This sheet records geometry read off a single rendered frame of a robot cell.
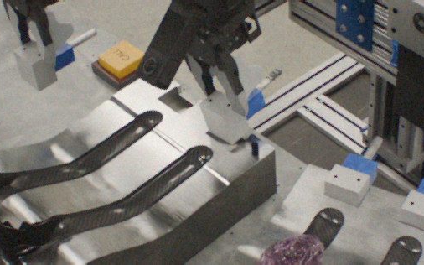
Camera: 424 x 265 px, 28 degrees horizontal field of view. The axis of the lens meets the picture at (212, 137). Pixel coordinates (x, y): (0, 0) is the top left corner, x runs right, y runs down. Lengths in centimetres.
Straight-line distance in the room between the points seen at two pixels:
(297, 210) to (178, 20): 30
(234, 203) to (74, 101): 39
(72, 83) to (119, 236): 46
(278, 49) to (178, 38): 173
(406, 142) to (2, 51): 86
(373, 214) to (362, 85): 119
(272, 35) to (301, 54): 13
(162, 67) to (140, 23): 189
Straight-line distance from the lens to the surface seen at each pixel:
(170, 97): 132
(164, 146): 123
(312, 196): 119
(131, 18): 299
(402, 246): 114
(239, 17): 111
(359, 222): 116
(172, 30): 109
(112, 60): 147
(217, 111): 117
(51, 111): 145
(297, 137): 219
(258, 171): 120
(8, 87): 153
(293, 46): 280
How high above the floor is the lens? 174
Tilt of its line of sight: 44 degrees down
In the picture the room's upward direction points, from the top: 6 degrees counter-clockwise
